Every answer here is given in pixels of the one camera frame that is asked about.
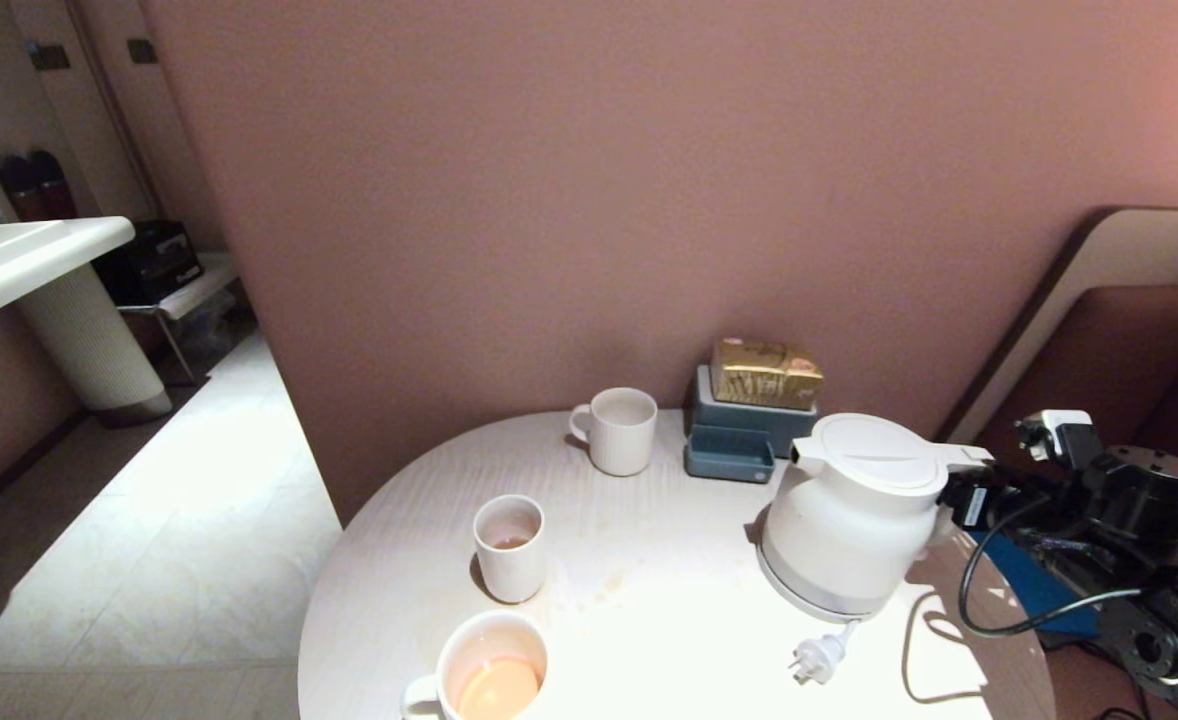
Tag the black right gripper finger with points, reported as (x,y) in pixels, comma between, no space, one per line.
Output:
(950,494)

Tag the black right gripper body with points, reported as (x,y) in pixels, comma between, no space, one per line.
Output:
(1014,500)

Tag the white electric kettle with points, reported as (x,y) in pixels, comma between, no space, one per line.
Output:
(849,510)

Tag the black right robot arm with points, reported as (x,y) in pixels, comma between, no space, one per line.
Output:
(1149,500)

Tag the blue cushion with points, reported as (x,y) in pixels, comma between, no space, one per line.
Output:
(1034,585)

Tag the round grey kettle base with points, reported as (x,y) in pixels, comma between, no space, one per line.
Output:
(819,606)

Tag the white kettle power plug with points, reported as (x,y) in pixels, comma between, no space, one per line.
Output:
(817,660)

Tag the gold foil packet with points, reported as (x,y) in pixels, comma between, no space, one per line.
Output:
(764,372)

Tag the blue-grey plastic box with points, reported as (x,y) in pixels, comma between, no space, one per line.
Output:
(729,455)

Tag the beige brown-edged panel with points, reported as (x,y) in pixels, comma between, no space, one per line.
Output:
(1129,250)

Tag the small white ribbed mug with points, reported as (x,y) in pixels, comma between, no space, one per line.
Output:
(621,440)

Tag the large white ribbed mug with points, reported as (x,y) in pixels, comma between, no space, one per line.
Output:
(469,650)

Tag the white metal-legged shelf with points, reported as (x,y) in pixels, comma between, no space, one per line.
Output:
(204,285)

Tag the black box appliance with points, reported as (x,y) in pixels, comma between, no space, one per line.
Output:
(149,262)

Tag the dark bottle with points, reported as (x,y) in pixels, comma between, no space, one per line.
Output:
(54,188)
(21,192)

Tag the white sink basin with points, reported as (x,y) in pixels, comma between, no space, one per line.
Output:
(19,260)

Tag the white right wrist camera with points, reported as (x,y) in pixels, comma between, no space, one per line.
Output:
(1059,430)

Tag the dark wall bracket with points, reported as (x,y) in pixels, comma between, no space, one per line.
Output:
(142,50)
(49,56)

